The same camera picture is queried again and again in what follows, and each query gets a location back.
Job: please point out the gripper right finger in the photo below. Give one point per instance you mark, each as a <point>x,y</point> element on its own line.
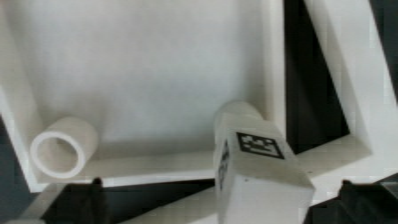
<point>363,206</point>

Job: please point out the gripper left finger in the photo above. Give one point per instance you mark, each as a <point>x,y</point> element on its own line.
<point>70,204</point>

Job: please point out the white table leg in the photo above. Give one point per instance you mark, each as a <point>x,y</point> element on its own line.
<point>262,183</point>

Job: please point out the white front fence rail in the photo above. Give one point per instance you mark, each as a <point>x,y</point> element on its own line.
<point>337,162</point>

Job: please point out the white fence rail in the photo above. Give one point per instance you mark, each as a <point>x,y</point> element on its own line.
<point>356,60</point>
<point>337,162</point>

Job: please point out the white right fence rail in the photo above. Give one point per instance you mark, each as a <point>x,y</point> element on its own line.
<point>356,60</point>

